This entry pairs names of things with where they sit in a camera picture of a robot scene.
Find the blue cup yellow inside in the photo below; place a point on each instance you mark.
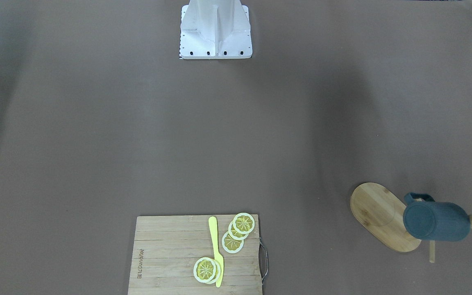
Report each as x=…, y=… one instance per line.
x=426, y=219

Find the wooden cup rack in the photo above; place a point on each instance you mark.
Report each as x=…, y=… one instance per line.
x=381, y=213

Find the lemon slice front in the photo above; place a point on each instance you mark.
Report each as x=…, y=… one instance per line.
x=243, y=223

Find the yellow plastic knife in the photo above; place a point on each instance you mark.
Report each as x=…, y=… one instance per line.
x=214, y=232

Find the lemon slice middle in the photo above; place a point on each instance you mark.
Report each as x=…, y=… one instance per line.
x=234, y=234

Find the bamboo cutting board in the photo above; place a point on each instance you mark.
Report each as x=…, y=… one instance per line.
x=166, y=248

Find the lemon slice single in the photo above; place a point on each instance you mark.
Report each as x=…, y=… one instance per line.
x=207, y=270

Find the white pedestal column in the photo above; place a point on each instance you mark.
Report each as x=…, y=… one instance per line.
x=215, y=29

